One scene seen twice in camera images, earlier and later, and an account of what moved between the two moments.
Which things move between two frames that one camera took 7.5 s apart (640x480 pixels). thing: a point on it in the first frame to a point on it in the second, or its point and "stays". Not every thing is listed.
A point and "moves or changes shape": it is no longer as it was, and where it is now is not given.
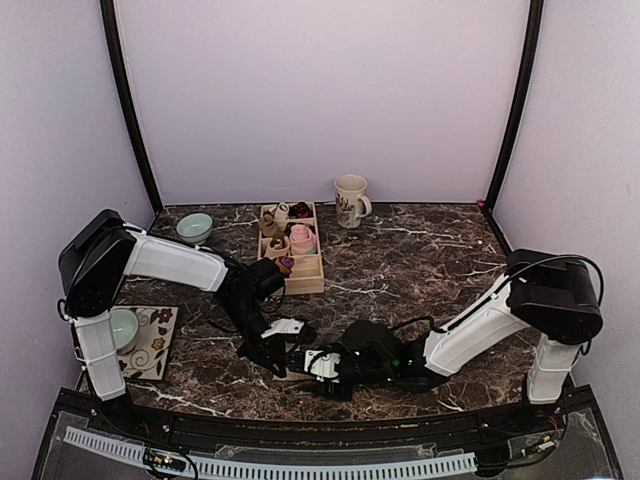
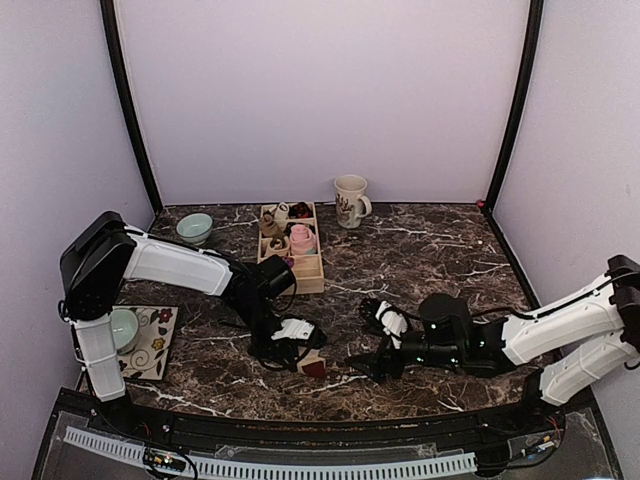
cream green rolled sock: x=277 y=247 stays
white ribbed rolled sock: x=281 y=212 stays
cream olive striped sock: x=291 y=375 moves or changes shape
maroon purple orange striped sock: x=284 y=265 stays
